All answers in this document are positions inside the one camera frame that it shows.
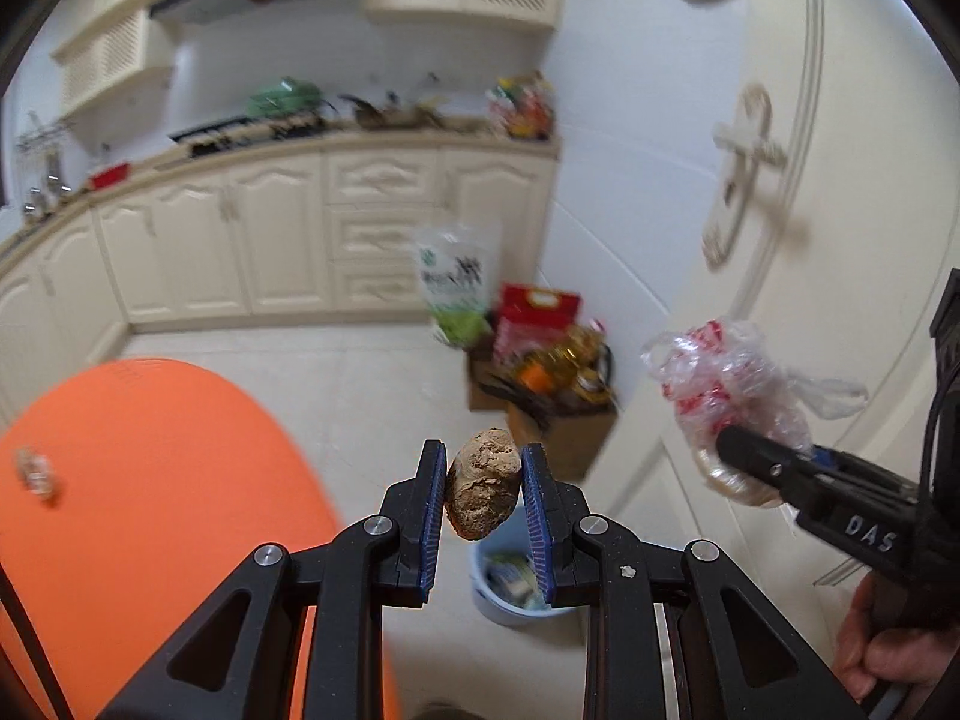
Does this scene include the green electric pot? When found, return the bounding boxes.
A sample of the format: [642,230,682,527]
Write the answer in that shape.
[247,79,327,119]

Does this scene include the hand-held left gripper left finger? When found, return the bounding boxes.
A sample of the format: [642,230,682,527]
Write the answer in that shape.
[97,439,449,720]

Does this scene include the metal wok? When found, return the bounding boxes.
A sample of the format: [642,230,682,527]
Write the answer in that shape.
[339,90,443,128]

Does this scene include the black cable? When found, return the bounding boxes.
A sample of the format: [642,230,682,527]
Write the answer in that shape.
[916,345,950,533]

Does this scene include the green yellow juice carton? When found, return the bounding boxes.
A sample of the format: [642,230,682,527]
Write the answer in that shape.
[484,551,542,608]

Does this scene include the person's right hand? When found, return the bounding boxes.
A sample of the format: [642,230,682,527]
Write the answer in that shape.
[835,577,960,706]

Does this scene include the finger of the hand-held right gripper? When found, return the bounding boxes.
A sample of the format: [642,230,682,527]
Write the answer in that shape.
[715,424,827,517]
[808,446,922,503]

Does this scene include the cream lower cabinets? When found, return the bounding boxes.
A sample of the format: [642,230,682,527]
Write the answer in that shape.
[0,142,560,406]

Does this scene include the cluster of condiment bottles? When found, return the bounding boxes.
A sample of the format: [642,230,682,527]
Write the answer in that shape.
[487,73,557,140]

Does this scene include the round orange table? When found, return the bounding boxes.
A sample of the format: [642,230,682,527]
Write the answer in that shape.
[0,358,402,720]

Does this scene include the beige countertop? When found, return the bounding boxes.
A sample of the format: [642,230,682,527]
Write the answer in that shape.
[0,120,562,256]

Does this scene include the small lattice wall cabinet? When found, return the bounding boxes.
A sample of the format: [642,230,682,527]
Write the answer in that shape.
[51,7,175,115]

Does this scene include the cream door handle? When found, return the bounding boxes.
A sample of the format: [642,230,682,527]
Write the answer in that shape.
[701,85,788,267]

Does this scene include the black gas stove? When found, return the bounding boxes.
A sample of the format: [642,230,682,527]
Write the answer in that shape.
[169,116,331,158]

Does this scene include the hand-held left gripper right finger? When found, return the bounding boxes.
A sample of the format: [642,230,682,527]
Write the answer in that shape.
[521,442,872,720]

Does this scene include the light blue trash bin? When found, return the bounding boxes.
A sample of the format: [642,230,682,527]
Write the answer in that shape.
[469,499,582,627]

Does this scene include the metal faucet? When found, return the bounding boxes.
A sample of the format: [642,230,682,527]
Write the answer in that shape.
[22,154,68,222]

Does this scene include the large cardboard box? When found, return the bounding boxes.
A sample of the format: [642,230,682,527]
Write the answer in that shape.
[506,390,620,482]

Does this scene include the clear plastic bag with food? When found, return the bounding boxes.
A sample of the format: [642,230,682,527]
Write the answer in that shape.
[640,319,869,507]

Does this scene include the cream door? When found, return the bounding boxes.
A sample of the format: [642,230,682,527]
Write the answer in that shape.
[592,0,960,691]

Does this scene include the white green rice bag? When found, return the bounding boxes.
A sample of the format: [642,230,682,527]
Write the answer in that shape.
[416,221,502,346]

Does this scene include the utensil rack with utensils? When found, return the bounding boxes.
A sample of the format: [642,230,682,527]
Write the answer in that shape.
[15,111,76,155]

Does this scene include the small crumpled wrapper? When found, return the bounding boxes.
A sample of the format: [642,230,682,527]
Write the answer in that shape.
[16,446,62,507]

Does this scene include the red bag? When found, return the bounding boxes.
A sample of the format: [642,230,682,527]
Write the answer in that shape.
[491,283,584,372]

